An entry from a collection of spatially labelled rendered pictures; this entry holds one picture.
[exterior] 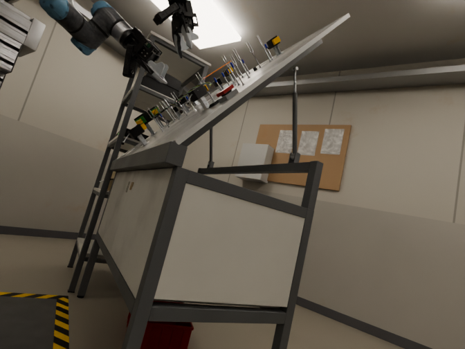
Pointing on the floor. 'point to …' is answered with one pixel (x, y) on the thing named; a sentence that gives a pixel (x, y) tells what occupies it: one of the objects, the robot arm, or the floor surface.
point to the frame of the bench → (253, 314)
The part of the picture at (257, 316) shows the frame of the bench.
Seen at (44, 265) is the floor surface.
